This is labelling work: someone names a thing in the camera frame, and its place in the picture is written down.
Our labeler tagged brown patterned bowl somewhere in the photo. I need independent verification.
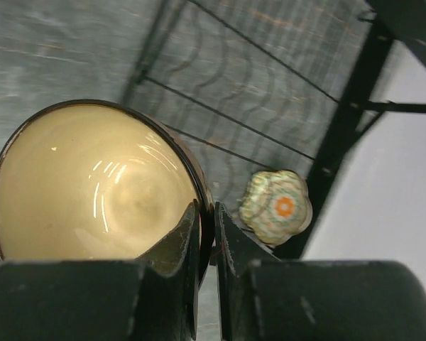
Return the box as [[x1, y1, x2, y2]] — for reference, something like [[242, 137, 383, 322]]
[[0, 99, 214, 276]]

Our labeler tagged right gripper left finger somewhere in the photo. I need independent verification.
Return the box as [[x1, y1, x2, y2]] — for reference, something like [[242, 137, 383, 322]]
[[0, 202, 200, 340]]

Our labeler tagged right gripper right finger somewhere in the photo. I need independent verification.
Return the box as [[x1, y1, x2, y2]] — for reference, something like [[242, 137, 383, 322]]
[[214, 203, 426, 340]]

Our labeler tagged small floral patterned dish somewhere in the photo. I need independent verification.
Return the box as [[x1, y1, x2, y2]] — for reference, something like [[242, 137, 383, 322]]
[[239, 170, 313, 248]]

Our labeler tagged black wire dish rack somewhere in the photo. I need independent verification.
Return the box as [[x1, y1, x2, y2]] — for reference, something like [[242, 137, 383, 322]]
[[119, 1, 426, 262]]

